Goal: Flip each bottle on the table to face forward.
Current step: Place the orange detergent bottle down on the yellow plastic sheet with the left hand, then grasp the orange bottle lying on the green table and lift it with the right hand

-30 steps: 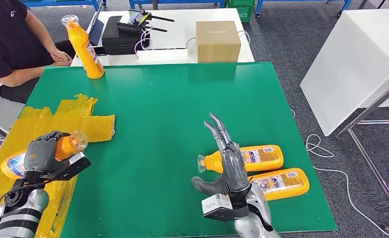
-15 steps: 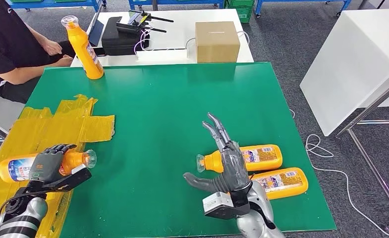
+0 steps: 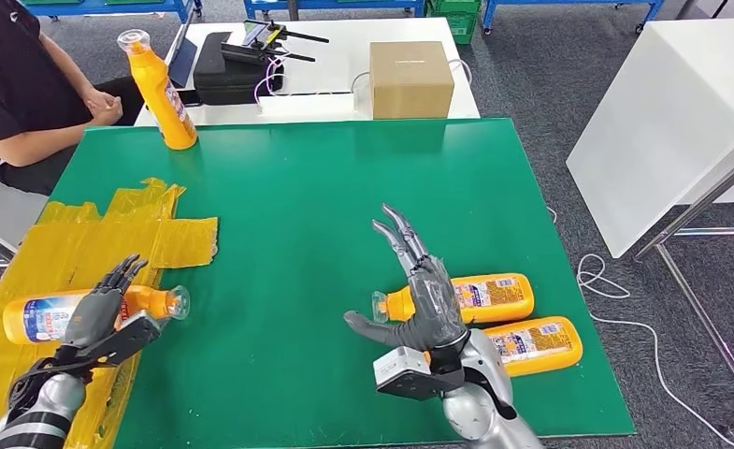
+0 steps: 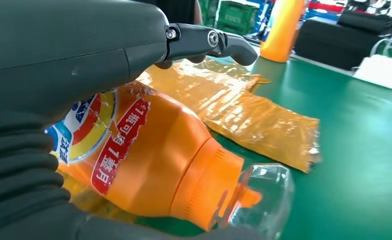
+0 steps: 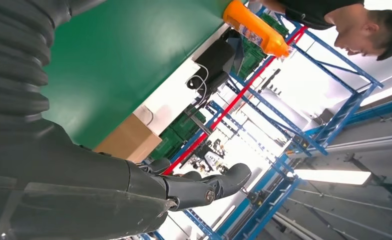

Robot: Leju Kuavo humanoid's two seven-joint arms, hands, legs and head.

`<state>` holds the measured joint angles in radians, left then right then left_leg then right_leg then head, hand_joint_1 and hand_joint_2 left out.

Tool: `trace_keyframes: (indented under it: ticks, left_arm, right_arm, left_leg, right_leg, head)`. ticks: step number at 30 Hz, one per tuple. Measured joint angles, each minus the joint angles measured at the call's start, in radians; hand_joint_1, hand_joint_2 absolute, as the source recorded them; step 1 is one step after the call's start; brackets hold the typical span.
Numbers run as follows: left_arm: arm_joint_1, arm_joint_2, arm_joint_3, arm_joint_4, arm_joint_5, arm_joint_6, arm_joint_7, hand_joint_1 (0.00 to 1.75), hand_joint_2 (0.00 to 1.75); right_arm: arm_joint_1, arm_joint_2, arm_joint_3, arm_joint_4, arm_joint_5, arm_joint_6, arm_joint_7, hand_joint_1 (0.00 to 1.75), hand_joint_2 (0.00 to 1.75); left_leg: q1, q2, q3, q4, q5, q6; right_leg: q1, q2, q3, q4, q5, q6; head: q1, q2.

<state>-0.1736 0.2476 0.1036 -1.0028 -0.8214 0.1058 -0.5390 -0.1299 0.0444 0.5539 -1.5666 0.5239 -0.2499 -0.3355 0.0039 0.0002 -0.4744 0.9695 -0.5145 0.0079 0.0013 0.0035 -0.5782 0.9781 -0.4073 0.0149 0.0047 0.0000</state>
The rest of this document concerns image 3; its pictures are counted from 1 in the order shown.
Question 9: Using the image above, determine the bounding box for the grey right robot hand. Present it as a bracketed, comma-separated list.
[343, 204, 470, 354]

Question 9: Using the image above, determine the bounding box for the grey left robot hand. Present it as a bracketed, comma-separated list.
[63, 253, 150, 350]

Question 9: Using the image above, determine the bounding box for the orange detergent bottle clear cap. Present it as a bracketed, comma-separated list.
[371, 272, 536, 326]
[2, 284, 191, 346]
[116, 29, 199, 152]
[424, 315, 584, 379]

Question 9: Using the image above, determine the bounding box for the person's right hand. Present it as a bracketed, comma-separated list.
[91, 95, 124, 129]

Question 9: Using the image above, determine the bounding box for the person's hand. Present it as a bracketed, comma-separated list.
[91, 95, 124, 129]
[84, 86, 117, 114]

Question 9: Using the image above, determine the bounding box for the person's left hand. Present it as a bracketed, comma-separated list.
[84, 86, 117, 114]

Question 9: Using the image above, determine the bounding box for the brown cardboard box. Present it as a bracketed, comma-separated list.
[367, 40, 455, 121]

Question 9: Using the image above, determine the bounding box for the person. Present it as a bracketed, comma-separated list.
[0, 0, 146, 197]

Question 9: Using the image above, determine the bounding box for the dark tablet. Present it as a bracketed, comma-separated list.
[166, 8, 198, 89]

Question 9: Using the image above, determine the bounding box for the black carrying case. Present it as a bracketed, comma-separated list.
[192, 32, 285, 106]

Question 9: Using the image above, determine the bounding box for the white side table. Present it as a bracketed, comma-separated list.
[564, 18, 734, 260]

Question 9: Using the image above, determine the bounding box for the green plastic crate stack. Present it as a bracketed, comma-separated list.
[425, 0, 481, 46]

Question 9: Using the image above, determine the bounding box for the black remote controller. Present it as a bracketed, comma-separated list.
[221, 20, 331, 65]

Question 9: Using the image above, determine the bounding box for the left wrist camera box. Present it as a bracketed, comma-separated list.
[56, 310, 163, 368]

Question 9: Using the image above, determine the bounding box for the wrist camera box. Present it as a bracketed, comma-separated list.
[372, 346, 467, 401]
[56, 310, 163, 368]

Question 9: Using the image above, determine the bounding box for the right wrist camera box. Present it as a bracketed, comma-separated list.
[372, 346, 467, 401]

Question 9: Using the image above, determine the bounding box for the white floor cable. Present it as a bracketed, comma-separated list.
[546, 207, 734, 449]

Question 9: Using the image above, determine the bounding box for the metal table leg frame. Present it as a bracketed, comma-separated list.
[631, 142, 734, 435]

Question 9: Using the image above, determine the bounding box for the blue metal shelf frame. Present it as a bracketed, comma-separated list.
[242, 0, 426, 20]
[479, 0, 664, 34]
[22, 0, 204, 26]

